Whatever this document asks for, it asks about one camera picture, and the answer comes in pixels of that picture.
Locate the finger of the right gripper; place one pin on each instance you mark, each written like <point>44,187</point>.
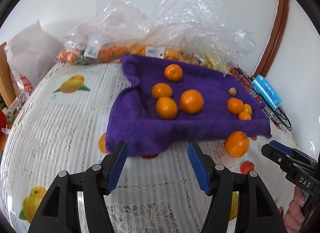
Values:
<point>280,158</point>
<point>294,153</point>

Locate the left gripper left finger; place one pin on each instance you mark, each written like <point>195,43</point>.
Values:
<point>58,211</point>

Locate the plastic bag of kumquats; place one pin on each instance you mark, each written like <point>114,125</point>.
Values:
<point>183,30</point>

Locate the small orange mandarin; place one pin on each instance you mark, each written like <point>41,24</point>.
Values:
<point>247,108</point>
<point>173,73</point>

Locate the blue tissue pack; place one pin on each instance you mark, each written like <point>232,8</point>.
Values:
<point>263,88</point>

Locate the large orange mandarin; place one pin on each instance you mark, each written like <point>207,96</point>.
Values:
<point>235,105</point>

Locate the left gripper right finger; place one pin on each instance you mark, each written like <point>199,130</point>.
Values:
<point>257,211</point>

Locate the small yellow-brown fruit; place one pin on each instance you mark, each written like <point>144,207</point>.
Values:
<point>232,91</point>

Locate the yellow snack package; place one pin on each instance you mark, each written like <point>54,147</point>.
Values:
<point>217,63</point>

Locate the person's right hand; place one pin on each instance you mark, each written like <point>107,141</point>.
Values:
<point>294,217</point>

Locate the large orange with stem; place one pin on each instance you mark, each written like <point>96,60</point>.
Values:
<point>237,144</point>

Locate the small red tomato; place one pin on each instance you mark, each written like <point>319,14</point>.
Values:
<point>246,167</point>

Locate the wooden chair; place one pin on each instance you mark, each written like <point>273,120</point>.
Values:
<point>6,88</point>

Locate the plastic bag of oranges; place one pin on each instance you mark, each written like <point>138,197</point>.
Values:
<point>113,32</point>

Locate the white plastic bag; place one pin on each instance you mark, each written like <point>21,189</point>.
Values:
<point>32,52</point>

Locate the brown door frame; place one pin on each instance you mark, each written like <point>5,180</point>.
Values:
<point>275,38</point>

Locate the bag of red fruits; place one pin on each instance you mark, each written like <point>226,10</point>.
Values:
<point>242,78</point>

